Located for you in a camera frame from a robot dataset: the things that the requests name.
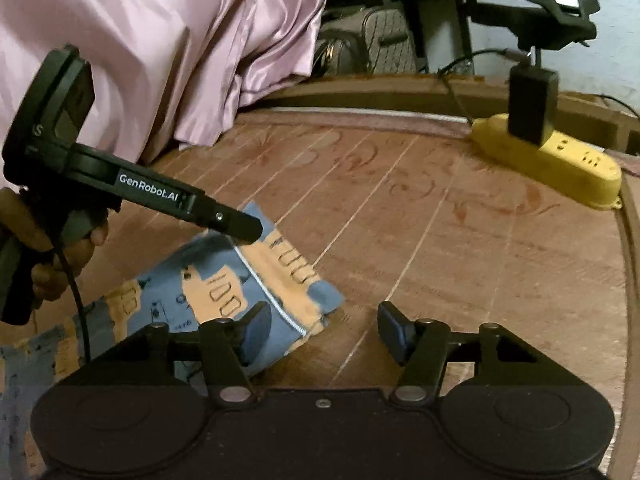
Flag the blue car print pants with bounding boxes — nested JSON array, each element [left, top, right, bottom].
[[1, 202, 344, 479]]

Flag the person left hand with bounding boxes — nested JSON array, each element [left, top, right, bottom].
[[0, 186, 111, 304]]

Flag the pink satin bed sheet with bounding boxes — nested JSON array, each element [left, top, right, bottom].
[[1, 0, 326, 162]]

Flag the brown patterned handbag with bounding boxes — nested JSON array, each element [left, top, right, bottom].
[[311, 6, 418, 78]]

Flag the yellow power strip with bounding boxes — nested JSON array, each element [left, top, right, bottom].
[[470, 114, 622, 210]]

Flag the black power adapter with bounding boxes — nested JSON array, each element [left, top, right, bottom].
[[508, 64, 559, 148]]

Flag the black device on stand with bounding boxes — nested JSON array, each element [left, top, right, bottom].
[[465, 0, 600, 51]]

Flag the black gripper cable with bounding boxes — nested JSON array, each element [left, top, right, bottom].
[[52, 238, 94, 366]]

